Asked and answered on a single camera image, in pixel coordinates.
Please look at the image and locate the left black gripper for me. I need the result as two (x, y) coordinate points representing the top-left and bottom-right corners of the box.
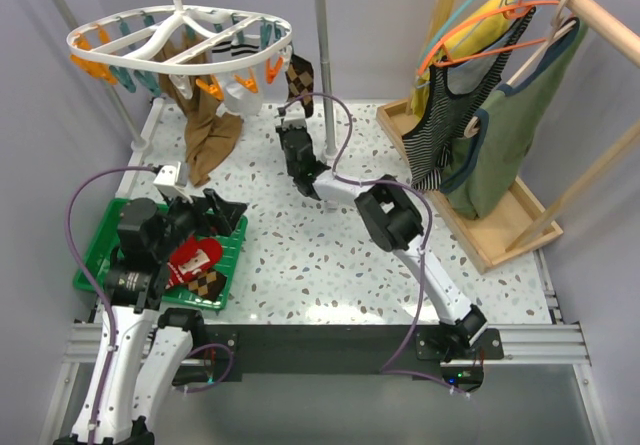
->
(153, 186), (246, 258)

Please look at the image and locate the red christmas sock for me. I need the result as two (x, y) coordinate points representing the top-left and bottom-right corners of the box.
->
(165, 237), (223, 296)

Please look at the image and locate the brown argyle sock back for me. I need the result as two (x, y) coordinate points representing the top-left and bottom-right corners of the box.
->
(286, 54), (314, 118)

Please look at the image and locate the brown argyle sock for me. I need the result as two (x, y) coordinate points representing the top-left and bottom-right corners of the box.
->
(286, 54), (314, 118)
(186, 268), (227, 302)

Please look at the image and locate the brown argyle sock front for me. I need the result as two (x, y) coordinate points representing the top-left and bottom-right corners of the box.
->
(186, 268), (227, 302)

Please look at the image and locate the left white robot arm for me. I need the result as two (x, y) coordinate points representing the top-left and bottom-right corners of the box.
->
(59, 189), (247, 444)

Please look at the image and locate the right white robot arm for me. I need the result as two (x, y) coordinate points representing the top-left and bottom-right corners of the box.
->
(276, 119), (488, 358)

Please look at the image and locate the white round clip hanger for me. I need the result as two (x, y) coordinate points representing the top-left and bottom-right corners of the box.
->
(67, 0), (293, 99)

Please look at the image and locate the orange clothes hanger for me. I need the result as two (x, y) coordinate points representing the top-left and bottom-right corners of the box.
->
(415, 0), (558, 83)

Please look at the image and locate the teal clothes hanger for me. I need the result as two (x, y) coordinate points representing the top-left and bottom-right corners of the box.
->
(414, 0), (526, 90)

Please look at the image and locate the wooden clothes hanger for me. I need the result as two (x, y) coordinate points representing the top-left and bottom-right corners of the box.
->
(457, 0), (586, 146)

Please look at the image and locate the white striped sock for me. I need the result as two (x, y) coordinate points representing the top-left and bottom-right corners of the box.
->
(210, 35), (264, 117)

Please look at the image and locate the tan plain sock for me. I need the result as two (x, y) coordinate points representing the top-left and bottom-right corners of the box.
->
(154, 32), (245, 189)

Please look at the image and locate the white metal drying rack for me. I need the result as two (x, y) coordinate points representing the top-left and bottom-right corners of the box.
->
(35, 0), (342, 211)

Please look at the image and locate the green plastic tray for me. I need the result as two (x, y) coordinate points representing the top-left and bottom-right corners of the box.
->
(84, 198), (248, 311)

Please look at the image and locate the black striped tank top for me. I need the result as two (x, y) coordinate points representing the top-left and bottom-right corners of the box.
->
(401, 6), (537, 192)

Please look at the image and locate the green tank top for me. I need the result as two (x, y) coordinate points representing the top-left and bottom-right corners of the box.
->
(439, 17), (588, 220)

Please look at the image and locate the yellow shirt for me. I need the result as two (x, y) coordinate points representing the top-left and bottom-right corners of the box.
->
(411, 0), (514, 119)

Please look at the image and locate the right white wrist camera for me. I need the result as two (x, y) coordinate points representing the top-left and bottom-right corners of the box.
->
(277, 102), (306, 126)

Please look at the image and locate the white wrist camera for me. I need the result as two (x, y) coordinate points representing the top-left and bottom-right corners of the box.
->
(153, 162), (192, 203)
(277, 102), (306, 126)

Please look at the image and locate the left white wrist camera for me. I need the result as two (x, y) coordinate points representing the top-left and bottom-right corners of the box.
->
(153, 162), (192, 203)

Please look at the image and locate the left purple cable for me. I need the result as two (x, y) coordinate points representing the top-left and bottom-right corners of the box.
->
(66, 164), (164, 434)

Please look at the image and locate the purple cable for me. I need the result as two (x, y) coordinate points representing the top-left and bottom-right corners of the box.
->
(277, 92), (474, 399)
(66, 164), (164, 434)

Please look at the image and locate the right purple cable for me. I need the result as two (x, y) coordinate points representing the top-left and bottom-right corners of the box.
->
(277, 92), (474, 399)

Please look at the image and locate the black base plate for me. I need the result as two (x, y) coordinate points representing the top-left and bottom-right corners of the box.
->
(173, 324), (505, 386)

